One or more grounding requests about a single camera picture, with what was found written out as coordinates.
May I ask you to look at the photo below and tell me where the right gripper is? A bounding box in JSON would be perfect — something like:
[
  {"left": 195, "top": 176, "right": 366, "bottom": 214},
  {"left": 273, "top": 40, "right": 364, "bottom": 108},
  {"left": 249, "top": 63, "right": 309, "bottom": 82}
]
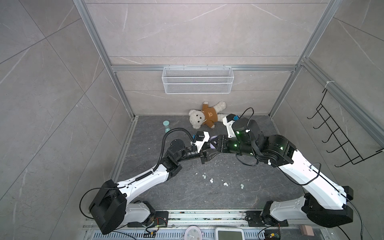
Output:
[{"left": 209, "top": 133, "right": 258, "bottom": 159}]

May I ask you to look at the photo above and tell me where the purple earbud charging case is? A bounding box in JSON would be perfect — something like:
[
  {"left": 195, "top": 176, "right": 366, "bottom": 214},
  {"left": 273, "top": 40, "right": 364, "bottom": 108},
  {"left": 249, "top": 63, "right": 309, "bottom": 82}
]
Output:
[{"left": 209, "top": 136, "right": 218, "bottom": 149}]

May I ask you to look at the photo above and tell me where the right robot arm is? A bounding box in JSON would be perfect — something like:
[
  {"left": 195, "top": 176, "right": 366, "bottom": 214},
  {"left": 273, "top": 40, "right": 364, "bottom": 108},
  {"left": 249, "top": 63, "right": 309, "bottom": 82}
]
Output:
[{"left": 213, "top": 114, "right": 353, "bottom": 228}]

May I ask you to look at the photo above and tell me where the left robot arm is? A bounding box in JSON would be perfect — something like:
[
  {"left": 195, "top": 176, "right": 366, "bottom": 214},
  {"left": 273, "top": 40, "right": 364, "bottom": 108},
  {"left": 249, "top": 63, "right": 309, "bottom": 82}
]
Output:
[{"left": 89, "top": 139, "right": 218, "bottom": 235}]

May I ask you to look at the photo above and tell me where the white teddy bear brown shirt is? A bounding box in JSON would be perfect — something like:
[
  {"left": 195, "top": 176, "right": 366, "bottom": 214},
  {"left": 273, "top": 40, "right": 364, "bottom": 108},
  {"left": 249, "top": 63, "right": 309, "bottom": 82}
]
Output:
[{"left": 189, "top": 101, "right": 227, "bottom": 130}]

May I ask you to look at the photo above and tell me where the white digital scale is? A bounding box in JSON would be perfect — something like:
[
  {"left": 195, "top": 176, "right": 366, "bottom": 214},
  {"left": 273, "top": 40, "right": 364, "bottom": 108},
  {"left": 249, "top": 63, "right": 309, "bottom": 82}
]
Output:
[{"left": 214, "top": 227, "right": 245, "bottom": 240}]

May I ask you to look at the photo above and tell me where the pink block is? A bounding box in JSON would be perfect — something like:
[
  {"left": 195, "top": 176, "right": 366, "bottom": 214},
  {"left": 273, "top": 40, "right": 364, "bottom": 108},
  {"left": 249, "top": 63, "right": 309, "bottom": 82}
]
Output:
[{"left": 300, "top": 225, "right": 315, "bottom": 237}]

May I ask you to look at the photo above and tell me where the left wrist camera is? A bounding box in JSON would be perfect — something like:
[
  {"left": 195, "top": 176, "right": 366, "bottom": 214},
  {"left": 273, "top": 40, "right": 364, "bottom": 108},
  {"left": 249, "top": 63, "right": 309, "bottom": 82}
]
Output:
[{"left": 193, "top": 131, "right": 210, "bottom": 153}]

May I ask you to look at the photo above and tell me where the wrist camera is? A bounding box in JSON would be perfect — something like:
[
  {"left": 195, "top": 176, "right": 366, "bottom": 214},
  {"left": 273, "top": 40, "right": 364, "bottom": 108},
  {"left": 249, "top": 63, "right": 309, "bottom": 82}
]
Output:
[
  {"left": 193, "top": 131, "right": 210, "bottom": 153},
  {"left": 223, "top": 114, "right": 239, "bottom": 138}
]

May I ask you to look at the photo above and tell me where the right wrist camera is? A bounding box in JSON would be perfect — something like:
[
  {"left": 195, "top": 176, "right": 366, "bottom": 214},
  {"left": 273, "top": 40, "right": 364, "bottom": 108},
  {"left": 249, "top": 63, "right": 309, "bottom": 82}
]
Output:
[{"left": 223, "top": 114, "right": 239, "bottom": 138}]

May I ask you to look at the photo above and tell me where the black corrugated cable hose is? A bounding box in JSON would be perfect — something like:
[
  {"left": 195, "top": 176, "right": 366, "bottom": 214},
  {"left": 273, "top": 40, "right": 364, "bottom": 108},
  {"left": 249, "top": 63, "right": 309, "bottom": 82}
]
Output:
[{"left": 152, "top": 128, "right": 196, "bottom": 172}]

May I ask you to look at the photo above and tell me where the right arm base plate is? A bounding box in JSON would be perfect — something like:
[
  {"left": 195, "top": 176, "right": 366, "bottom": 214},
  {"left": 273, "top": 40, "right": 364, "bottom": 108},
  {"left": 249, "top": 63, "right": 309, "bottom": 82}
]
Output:
[{"left": 245, "top": 211, "right": 289, "bottom": 227}]

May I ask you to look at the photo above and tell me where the white wire mesh basket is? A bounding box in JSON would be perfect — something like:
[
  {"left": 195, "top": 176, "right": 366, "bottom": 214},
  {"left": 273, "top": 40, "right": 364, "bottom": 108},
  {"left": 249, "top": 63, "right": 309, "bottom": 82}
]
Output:
[{"left": 162, "top": 66, "right": 234, "bottom": 95}]

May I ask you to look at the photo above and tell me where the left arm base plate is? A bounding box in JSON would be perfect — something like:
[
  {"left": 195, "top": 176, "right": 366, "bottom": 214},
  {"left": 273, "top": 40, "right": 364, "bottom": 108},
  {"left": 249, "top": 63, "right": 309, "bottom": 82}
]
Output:
[{"left": 127, "top": 211, "right": 169, "bottom": 228}]

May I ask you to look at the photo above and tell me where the black wall hook rack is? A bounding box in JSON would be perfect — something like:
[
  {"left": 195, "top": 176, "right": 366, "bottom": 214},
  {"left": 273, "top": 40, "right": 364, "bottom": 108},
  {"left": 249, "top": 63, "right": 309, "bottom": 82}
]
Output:
[{"left": 307, "top": 89, "right": 384, "bottom": 168}]

